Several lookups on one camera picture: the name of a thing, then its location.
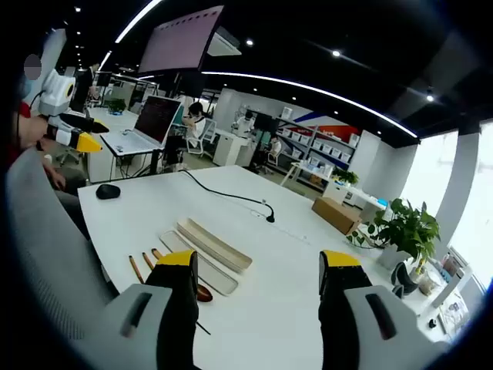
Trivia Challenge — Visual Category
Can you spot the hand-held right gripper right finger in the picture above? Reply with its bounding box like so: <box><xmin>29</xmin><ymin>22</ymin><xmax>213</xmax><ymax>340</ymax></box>
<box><xmin>318</xmin><ymin>249</ymin><xmax>444</xmax><ymax>370</ymax></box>

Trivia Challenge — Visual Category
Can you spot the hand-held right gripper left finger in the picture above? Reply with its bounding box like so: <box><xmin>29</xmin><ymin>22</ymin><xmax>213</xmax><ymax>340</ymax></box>
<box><xmin>82</xmin><ymin>249</ymin><xmax>200</xmax><ymax>370</ymax></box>

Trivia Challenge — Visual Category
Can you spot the wooden spoon utensil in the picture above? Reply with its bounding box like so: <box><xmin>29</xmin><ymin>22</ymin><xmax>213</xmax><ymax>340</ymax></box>
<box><xmin>150</xmin><ymin>247</ymin><xmax>214</xmax><ymax>304</ymax></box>

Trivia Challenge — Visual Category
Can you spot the beige cutlery case lid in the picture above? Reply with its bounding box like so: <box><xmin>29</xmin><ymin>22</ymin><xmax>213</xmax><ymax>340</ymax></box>
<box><xmin>159</xmin><ymin>230</ymin><xmax>240</xmax><ymax>298</ymax></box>

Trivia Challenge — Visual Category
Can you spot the beige cutlery case base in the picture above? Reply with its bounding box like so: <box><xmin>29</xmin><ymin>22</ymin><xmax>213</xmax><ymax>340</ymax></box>
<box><xmin>176</xmin><ymin>217</ymin><xmax>253</xmax><ymax>275</ymax></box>

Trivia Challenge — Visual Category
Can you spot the white laptop desk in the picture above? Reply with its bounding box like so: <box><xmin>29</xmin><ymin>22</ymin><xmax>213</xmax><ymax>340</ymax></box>
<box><xmin>85</xmin><ymin>106</ymin><xmax>165</xmax><ymax>183</ymax></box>

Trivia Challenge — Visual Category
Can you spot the green plant on desk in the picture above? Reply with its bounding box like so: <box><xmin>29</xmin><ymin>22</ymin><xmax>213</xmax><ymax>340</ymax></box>
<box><xmin>106</xmin><ymin>97</ymin><xmax>128</xmax><ymax>116</ymax></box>

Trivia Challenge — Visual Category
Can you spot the black computer mouse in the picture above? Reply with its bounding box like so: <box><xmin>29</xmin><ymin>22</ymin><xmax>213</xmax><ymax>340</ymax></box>
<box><xmin>95</xmin><ymin>183</ymin><xmax>122</xmax><ymax>200</ymax></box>

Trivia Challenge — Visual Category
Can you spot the black headset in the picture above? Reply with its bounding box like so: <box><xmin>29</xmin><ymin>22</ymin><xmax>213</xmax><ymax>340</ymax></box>
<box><xmin>390</xmin><ymin>261</ymin><xmax>420</xmax><ymax>298</ymax></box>

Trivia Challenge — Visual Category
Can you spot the white laptop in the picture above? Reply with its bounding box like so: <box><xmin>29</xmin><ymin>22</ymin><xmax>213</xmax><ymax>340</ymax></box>
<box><xmin>99</xmin><ymin>95</ymin><xmax>183</xmax><ymax>157</ymax></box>

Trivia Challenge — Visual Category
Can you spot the brown cardboard box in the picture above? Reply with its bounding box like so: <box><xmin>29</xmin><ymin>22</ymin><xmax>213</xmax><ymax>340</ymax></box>
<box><xmin>310</xmin><ymin>197</ymin><xmax>364</xmax><ymax>236</ymax></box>

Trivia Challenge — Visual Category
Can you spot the glass jar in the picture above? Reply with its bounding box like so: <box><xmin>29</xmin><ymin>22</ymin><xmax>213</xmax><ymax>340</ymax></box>
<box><xmin>417</xmin><ymin>268</ymin><xmax>441</xmax><ymax>297</ymax></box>

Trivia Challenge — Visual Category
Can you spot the green potted plant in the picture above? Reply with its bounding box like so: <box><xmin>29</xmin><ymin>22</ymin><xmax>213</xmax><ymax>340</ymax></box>
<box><xmin>346</xmin><ymin>197</ymin><xmax>441</xmax><ymax>273</ymax></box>

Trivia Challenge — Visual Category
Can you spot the grey mesh office chair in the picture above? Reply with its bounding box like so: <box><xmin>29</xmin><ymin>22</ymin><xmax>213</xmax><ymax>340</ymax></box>
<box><xmin>5</xmin><ymin>148</ymin><xmax>119</xmax><ymax>350</ymax></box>

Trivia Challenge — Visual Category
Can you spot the white upright board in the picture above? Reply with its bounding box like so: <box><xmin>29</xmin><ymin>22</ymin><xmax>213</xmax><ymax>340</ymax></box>
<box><xmin>431</xmin><ymin>264</ymin><xmax>475</xmax><ymax>310</ymax></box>

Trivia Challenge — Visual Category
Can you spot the white office chair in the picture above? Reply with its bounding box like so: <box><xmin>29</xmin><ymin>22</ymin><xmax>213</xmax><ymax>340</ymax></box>
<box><xmin>186</xmin><ymin>117</ymin><xmax>217</xmax><ymax>156</ymax></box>

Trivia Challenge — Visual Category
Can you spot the small green plant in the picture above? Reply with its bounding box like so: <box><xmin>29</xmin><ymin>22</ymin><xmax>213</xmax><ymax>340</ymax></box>
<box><xmin>332</xmin><ymin>166</ymin><xmax>360</xmax><ymax>187</ymax></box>

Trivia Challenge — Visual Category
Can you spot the large hanging display screen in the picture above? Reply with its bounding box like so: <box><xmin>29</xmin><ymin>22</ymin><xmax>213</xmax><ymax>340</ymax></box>
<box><xmin>137</xmin><ymin>5</ymin><xmax>226</xmax><ymax>75</ymax></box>

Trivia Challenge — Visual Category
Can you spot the white cabinet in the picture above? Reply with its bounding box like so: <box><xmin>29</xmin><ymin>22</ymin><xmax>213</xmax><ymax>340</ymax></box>
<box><xmin>213</xmin><ymin>132</ymin><xmax>252</xmax><ymax>167</ymax></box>

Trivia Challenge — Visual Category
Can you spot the storage shelf with white bins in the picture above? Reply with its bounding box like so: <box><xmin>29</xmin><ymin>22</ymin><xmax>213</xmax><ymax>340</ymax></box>
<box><xmin>276</xmin><ymin>107</ymin><xmax>362</xmax><ymax>184</ymax></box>

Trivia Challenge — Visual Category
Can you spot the ceiling air conditioner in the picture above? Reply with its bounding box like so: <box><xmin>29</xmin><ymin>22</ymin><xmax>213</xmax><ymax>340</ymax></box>
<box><xmin>209</xmin><ymin>25</ymin><xmax>243</xmax><ymax>58</ymax></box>

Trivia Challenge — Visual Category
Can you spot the black table cable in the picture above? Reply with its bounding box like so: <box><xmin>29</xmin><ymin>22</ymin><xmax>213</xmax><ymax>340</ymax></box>
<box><xmin>179</xmin><ymin>169</ymin><xmax>277</xmax><ymax>224</ymax></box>

